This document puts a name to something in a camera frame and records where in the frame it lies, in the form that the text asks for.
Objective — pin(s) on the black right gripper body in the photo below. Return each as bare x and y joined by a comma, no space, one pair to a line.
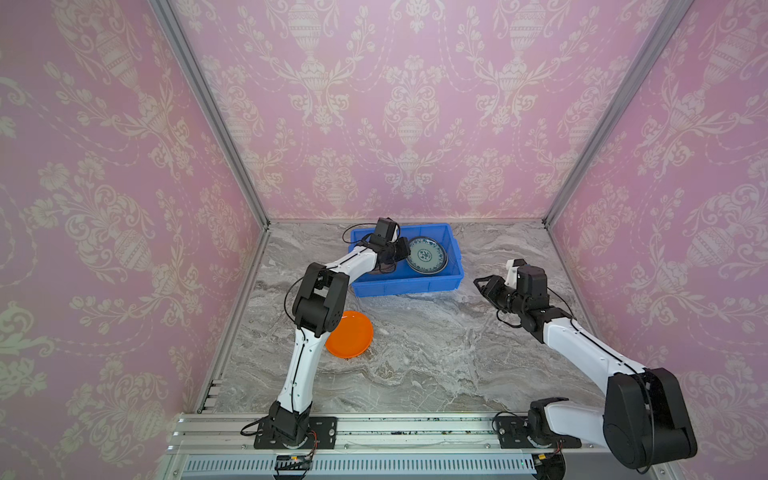
498,290

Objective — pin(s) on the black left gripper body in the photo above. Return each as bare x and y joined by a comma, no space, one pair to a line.
394,250

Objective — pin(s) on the teal patterned round plate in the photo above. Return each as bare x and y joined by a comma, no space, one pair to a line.
426,256

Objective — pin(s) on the orange round plate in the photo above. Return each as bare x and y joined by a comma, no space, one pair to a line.
352,337

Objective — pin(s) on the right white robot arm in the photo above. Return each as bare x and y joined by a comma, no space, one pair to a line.
644,420

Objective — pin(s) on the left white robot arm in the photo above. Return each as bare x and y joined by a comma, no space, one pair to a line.
317,311

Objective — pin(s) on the blue plastic bin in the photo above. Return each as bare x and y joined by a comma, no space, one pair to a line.
405,280

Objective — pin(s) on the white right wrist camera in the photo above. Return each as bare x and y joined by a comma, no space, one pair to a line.
512,272

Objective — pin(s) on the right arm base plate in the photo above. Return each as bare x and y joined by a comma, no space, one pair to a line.
513,432

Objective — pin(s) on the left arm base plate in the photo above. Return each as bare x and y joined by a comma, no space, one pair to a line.
320,434

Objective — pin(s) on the aluminium front rail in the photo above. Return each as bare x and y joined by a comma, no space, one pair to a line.
384,446

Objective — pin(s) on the right aluminium corner post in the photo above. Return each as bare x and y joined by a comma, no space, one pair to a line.
669,20

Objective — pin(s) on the aluminium corner post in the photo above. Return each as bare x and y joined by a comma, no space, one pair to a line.
194,74
669,20

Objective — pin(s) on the left aluminium corner post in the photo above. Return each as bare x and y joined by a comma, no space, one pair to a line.
194,74

